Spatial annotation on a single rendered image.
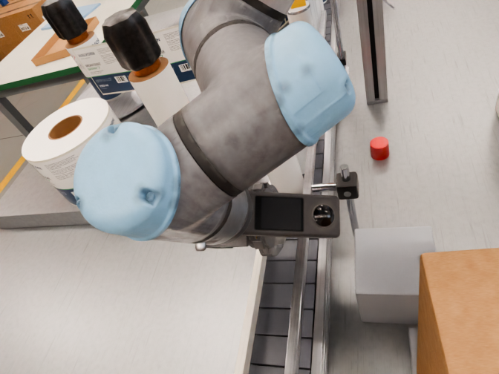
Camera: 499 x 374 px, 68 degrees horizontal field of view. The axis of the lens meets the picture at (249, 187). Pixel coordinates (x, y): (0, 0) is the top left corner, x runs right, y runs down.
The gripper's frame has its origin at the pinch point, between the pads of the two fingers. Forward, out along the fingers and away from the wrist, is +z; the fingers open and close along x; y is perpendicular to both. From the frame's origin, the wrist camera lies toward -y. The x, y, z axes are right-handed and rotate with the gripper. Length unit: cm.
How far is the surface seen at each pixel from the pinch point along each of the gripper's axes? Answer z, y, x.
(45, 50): 73, 144, -103
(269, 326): -1.7, 2.3, 13.9
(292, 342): -11.2, -3.3, 13.9
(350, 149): 22.0, -8.0, -17.3
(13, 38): 187, 333, -224
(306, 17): 15.9, -1.3, -45.3
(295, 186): 1.3, -1.2, -6.1
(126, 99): 29, 54, -42
